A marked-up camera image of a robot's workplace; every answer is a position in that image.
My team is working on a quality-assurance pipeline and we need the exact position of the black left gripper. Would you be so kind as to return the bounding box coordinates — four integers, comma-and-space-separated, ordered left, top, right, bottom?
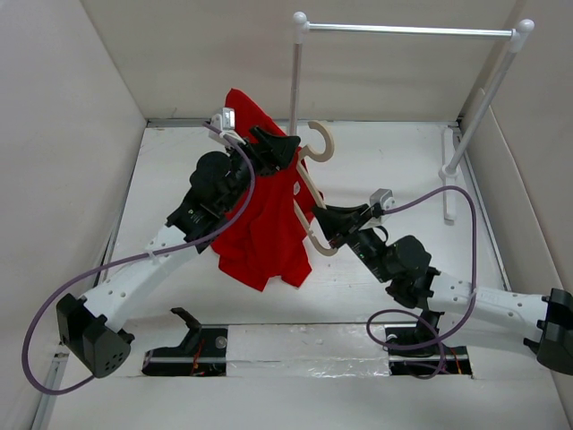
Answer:
220, 127, 299, 215

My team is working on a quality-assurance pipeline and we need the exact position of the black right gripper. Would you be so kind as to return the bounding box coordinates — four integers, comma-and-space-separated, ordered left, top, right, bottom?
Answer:
310, 202, 393, 283

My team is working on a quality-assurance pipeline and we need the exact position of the wooden clothes hanger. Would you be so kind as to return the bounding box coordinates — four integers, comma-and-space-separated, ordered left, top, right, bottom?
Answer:
291, 119, 342, 259

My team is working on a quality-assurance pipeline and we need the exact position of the red t shirt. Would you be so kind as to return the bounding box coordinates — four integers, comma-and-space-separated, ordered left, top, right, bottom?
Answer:
210, 88, 313, 293

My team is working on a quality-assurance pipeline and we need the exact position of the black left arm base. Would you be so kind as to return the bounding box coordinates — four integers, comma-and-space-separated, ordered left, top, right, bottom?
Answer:
141, 307, 228, 377

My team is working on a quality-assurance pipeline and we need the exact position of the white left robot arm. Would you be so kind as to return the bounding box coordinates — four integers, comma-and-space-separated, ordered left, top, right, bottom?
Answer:
56, 126, 301, 378

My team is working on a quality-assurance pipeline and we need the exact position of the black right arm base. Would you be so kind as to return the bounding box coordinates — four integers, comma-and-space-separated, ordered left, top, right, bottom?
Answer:
383, 308, 474, 377

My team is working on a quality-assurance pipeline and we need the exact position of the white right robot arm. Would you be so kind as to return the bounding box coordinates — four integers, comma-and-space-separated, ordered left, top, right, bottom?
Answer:
312, 204, 572, 375

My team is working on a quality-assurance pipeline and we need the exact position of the white clothes rack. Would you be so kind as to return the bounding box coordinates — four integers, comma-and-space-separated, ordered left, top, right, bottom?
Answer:
286, 11, 536, 224

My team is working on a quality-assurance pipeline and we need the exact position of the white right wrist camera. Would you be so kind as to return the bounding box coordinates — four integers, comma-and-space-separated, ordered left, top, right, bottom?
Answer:
369, 188, 396, 224

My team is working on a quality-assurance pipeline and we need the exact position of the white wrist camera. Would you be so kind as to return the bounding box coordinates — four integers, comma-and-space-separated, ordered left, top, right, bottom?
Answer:
209, 107, 238, 145
369, 188, 396, 224

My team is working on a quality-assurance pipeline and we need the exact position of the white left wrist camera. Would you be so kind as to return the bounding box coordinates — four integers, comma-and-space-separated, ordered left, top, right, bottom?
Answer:
209, 107, 238, 145

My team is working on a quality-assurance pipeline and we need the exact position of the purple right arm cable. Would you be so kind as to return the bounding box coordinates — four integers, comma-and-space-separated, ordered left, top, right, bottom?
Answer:
366, 185, 479, 380

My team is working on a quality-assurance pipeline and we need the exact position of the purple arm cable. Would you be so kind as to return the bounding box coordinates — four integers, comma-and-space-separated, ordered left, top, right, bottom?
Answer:
366, 185, 479, 380
21, 119, 257, 395

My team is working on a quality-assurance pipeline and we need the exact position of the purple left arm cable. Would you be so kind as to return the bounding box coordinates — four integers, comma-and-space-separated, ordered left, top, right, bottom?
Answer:
21, 119, 257, 395

